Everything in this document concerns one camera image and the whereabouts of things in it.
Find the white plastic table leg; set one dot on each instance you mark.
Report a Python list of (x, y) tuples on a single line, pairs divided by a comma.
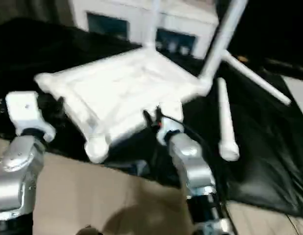
[(222, 39), (152, 24), (259, 78), (225, 117)]

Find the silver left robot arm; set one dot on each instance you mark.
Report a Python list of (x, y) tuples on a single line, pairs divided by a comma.
[(16, 171)]

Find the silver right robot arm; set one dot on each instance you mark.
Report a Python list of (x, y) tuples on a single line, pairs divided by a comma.
[(195, 166)]

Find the white cabinet with glass doors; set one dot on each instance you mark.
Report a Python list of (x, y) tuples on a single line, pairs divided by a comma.
[(122, 14)]

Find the black work mat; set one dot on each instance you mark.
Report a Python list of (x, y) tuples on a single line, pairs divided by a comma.
[(268, 147)]

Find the flat white board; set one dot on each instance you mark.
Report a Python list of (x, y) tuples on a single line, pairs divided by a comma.
[(298, 95)]

